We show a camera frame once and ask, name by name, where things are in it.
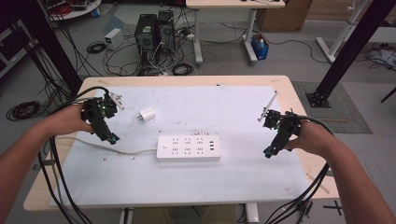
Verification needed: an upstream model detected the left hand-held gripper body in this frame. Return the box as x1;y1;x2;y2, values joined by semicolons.
81;91;126;134

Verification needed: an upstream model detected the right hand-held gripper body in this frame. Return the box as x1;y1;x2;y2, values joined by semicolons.
258;90;302;143

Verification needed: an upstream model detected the white charger plug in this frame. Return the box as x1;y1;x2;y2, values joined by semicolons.
135;105;157;123

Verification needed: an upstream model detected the white power strip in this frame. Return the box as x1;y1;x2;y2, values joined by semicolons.
156;133;222;162

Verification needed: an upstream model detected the person's right hand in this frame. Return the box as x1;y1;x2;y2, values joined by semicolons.
284;120;336;157

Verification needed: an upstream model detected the person's left hand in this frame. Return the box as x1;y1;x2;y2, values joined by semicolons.
49;104;94;138

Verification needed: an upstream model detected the grey floor mat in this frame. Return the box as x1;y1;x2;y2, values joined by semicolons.
290;80;374;135

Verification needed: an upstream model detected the white power supply box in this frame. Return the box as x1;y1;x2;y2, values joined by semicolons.
104;27;125;51

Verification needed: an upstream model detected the blue box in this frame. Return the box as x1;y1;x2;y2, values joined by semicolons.
250;33;271;62

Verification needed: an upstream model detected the black computer tower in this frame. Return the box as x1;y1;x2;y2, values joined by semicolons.
156;9;177;60
134;13;158;68

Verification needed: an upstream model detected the white table mat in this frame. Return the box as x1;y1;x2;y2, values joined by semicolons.
49;85;310;208

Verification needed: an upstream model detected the white metal stand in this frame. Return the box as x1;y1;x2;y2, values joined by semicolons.
315;0;375;64

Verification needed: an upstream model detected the round white table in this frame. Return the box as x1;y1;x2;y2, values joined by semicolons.
46;0;103;21

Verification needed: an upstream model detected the brown cardboard box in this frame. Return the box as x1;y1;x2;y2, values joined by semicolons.
256;0;313;33

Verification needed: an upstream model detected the wooden desk with white legs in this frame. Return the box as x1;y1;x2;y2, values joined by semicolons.
185;0;287;66

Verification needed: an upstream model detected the white power strip cable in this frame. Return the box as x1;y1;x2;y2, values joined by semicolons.
55;134;159;156

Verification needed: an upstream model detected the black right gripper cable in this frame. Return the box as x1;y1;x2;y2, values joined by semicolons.
264;114;336;224

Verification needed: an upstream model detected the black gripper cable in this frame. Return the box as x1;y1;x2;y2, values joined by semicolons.
264;114;336;224
36;86;110;224

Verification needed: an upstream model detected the coiled black cable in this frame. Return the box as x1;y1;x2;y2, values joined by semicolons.
86;40;107;55
6;100;42;122
171;63;195;77

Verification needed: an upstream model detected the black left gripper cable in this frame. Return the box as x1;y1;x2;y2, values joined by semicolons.
36;86;110;224

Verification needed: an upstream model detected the black metal post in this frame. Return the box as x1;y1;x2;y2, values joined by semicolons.
305;0;396;109
17;0;84;95

